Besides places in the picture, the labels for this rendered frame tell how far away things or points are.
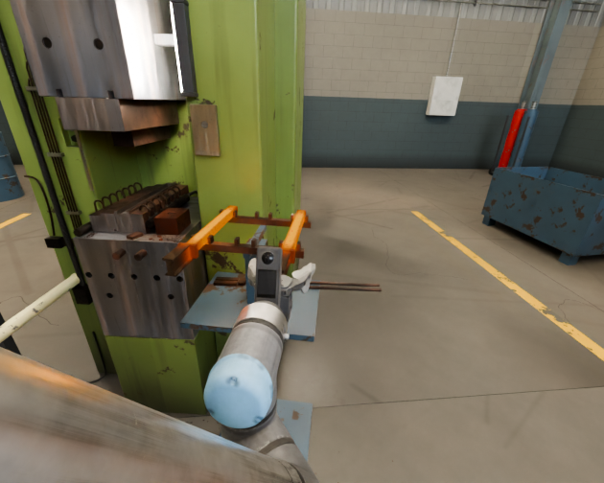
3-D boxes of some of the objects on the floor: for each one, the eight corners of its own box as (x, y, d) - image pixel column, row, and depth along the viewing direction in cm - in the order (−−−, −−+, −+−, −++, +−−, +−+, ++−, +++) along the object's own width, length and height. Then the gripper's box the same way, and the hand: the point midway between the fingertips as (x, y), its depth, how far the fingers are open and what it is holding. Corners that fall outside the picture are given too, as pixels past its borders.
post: (40, 414, 141) (-76, 191, 95) (32, 413, 141) (-87, 190, 96) (47, 405, 145) (-61, 187, 99) (38, 405, 145) (-73, 187, 99)
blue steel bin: (632, 261, 304) (671, 193, 273) (569, 267, 288) (603, 195, 257) (528, 219, 411) (548, 167, 381) (478, 222, 395) (495, 167, 365)
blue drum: (4, 203, 407) (-24, 135, 369) (-44, 203, 401) (-78, 134, 363) (34, 192, 460) (12, 130, 422) (-8, 192, 454) (-34, 129, 416)
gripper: (214, 336, 57) (244, 281, 75) (316, 348, 55) (323, 287, 73) (210, 299, 53) (243, 250, 71) (319, 310, 52) (325, 257, 69)
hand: (284, 259), depth 71 cm, fingers open, 14 cm apart
